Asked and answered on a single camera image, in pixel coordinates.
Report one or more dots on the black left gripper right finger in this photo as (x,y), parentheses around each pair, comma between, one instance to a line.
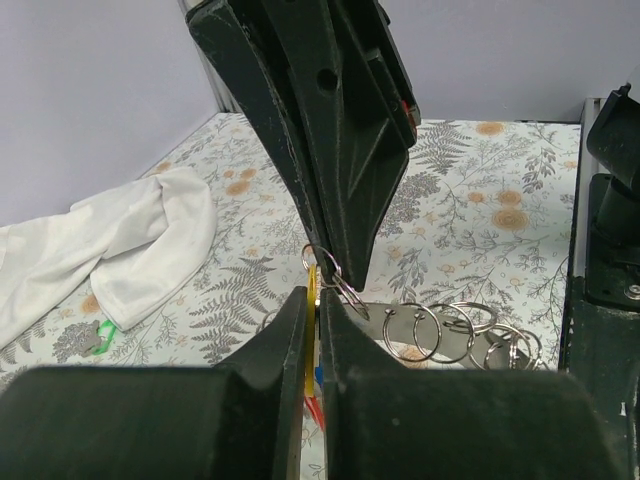
(386,421)

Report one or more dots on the white crumpled cloth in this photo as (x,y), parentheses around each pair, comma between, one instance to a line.
(136,245)

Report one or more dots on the grey left corner post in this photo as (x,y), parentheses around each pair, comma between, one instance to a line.
(220,85)

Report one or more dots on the white disc with keyrings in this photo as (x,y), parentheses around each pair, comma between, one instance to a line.
(461,334)

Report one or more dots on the green tagged key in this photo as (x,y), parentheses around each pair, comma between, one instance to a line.
(99,338)

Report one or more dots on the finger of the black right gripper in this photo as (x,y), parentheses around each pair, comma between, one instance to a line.
(359,119)
(265,93)

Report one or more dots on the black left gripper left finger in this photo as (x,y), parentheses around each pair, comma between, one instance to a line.
(240,419)

